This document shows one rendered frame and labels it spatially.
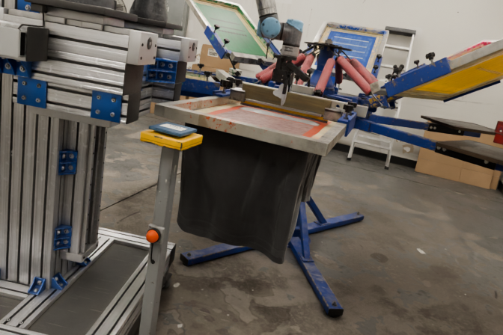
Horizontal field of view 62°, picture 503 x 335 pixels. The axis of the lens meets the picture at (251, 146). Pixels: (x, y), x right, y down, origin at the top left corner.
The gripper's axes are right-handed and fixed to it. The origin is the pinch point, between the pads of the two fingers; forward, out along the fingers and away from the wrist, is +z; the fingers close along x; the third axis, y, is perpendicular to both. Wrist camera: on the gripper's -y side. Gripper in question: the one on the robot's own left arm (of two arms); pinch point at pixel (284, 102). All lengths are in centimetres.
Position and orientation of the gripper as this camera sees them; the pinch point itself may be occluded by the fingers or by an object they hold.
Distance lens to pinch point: 185.8
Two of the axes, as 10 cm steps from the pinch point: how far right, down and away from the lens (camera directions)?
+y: -9.3, -2.3, 2.8
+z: -1.7, 9.6, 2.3
